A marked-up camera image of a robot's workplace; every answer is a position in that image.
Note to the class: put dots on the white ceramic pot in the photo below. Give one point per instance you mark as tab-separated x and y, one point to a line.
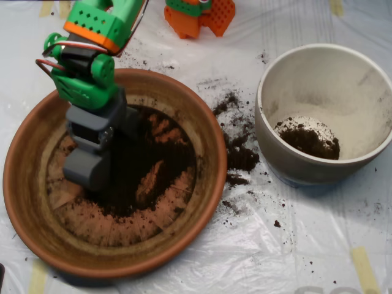
306	171

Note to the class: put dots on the terracotta clay bowl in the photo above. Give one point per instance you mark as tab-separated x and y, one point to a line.
27	199

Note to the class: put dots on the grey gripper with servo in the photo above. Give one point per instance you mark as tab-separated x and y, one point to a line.
92	120

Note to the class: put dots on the dark soil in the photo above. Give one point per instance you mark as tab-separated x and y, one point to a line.
309	141
122	190

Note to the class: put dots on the spilled dark soil patch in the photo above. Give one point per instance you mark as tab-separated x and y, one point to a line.
242	159

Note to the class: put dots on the small dark brown crumb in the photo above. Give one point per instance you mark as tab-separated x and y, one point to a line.
277	223

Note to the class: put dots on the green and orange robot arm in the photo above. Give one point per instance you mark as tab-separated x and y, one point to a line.
82	92

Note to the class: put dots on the dark brown object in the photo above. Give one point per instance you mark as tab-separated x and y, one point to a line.
2	275

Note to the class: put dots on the clear plastic cover sheet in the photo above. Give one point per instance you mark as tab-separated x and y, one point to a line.
306	245

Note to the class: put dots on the beige masking tape strip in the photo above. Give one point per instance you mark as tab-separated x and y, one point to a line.
65	10
46	9
38	278
364	269
336	7

